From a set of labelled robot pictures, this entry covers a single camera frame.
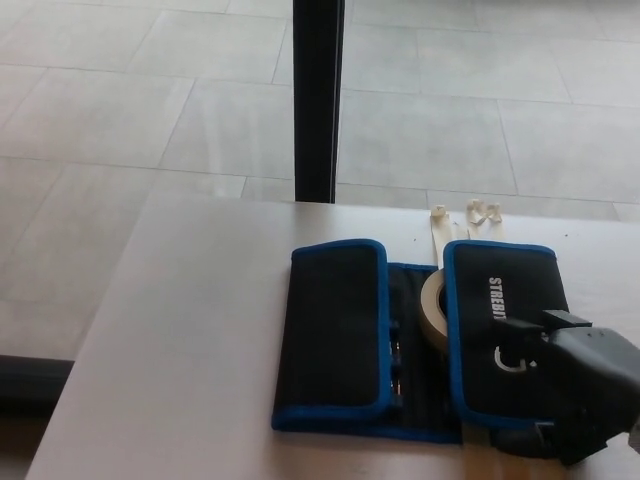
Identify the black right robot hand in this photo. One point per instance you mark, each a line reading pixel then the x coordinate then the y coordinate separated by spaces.
pixel 595 380

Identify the black blue-trimmed toolkit case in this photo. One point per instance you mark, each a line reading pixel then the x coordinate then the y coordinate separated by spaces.
pixel 335 320

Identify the beige masking tape roll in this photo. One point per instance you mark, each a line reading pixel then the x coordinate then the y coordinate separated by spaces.
pixel 430 315

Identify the black vertical post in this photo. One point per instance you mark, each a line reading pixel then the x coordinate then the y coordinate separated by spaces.
pixel 317 100

